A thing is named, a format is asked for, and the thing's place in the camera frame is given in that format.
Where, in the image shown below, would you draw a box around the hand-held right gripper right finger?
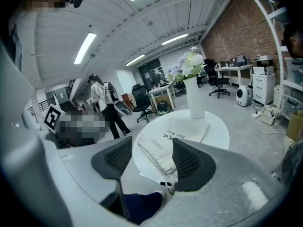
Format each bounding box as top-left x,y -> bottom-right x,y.
142,138 -> 285,227

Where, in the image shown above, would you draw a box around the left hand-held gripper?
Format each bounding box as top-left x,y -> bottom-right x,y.
43,104 -> 62,135

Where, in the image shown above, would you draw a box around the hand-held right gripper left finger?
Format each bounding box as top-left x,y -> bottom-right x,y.
58,136 -> 133,204

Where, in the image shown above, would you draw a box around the beige drawstring cloth bag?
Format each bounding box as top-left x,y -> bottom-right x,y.
137,115 -> 211,195

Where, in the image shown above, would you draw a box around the black stair railing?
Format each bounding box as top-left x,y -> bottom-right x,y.
28,96 -> 59,119

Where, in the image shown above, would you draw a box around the round white side table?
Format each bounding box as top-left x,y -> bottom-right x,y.
132,109 -> 230,185

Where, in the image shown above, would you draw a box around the person's legs in navy trousers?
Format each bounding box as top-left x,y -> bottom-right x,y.
123,192 -> 164,225

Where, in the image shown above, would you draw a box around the grey plastic shell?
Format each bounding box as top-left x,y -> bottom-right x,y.
109,83 -> 133,117

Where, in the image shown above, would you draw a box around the black helmet with green trim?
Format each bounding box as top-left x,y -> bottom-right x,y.
156,100 -> 169,115

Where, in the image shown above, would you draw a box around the black office chair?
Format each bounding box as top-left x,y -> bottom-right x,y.
174,81 -> 187,96
205,59 -> 231,99
131,83 -> 154,123

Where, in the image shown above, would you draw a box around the white ceramic vase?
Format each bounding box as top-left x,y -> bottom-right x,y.
182,76 -> 205,120

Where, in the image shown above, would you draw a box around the white desk with wooden cabinet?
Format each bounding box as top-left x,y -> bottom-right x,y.
148,84 -> 176,112

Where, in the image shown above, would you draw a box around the white dome backpack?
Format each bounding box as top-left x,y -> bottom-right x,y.
235,84 -> 253,107

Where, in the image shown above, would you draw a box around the white open box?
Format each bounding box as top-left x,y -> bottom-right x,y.
259,104 -> 280,126

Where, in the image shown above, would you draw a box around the black glass partition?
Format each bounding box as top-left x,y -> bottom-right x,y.
138,58 -> 164,91

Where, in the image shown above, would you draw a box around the artificial flower bouquet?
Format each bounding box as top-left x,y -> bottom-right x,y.
165,45 -> 206,84

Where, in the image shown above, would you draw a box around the white drawer cabinet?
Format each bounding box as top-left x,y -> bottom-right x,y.
252,72 -> 276,105

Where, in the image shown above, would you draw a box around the cardboard box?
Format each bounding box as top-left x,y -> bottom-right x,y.
285,110 -> 303,141

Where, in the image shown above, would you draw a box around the long white desk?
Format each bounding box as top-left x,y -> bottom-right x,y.
214,64 -> 254,87

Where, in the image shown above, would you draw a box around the black computer monitor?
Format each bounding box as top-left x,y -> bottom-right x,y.
235,54 -> 246,67

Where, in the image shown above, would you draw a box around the white printer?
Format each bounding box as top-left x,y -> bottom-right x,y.
252,55 -> 275,75

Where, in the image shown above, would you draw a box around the white shelf with clear bins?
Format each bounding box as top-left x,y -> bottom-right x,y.
242,0 -> 303,120

